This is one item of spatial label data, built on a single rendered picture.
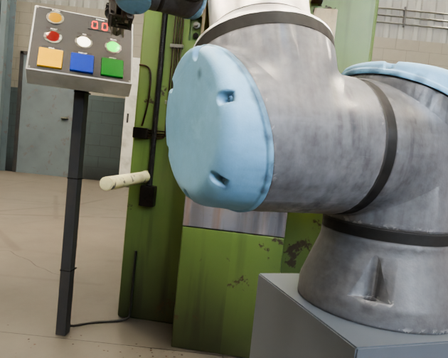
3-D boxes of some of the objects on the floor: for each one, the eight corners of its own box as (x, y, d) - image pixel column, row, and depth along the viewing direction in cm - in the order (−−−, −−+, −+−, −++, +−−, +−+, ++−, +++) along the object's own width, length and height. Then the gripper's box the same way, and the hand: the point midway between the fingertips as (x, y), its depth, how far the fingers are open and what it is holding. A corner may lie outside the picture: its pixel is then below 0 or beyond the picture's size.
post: (65, 336, 160) (87, 48, 153) (55, 334, 161) (77, 47, 154) (70, 332, 164) (92, 51, 157) (60, 330, 165) (82, 50, 158)
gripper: (107, -4, 119) (101, 47, 137) (139, 3, 122) (129, 52, 140) (109, -25, 123) (102, 27, 141) (140, -18, 126) (129, 32, 144)
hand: (116, 30), depth 140 cm, fingers closed
